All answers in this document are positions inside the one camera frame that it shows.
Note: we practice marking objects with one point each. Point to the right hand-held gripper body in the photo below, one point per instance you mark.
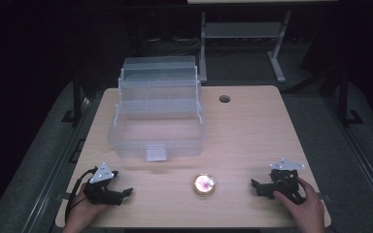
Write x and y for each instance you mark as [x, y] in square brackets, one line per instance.
[283, 181]

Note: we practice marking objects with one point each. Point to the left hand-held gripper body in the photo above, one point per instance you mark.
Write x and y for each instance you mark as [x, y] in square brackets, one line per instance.
[101, 189]

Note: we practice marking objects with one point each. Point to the clear plastic storage box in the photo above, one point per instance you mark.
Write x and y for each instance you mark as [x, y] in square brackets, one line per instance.
[158, 106]

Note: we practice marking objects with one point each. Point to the person's left hand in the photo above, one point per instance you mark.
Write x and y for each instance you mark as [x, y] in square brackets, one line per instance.
[82, 213]

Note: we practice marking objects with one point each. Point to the person's right hand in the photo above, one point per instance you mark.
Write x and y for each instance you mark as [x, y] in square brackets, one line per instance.
[304, 210]

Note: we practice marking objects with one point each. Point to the black metal stand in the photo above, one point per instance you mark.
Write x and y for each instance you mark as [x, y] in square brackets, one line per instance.
[346, 100]
[74, 100]

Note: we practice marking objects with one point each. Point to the grey metal stand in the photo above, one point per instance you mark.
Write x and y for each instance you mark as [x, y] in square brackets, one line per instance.
[243, 42]

